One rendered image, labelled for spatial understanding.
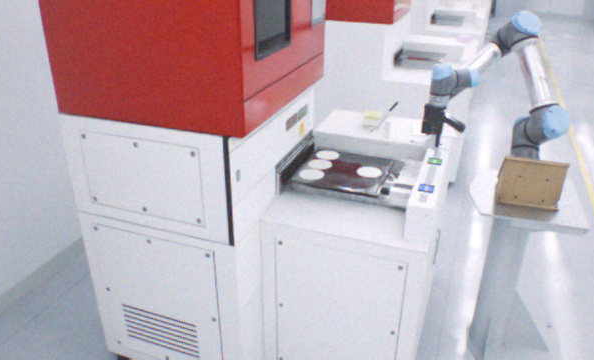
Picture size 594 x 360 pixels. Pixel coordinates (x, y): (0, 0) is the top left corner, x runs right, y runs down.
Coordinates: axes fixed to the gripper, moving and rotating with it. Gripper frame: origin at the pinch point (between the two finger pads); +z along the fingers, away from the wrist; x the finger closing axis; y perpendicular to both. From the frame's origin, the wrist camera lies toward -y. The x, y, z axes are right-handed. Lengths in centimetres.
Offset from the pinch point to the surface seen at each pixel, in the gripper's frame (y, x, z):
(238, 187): 58, 62, -2
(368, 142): 31.7, -15.2, 5.8
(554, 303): -70, -56, 100
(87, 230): 125, 66, 27
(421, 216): -0.4, 39.8, 8.1
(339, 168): 38.6, 7.0, 10.4
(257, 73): 53, 55, -40
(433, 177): -0.8, 14.2, 4.5
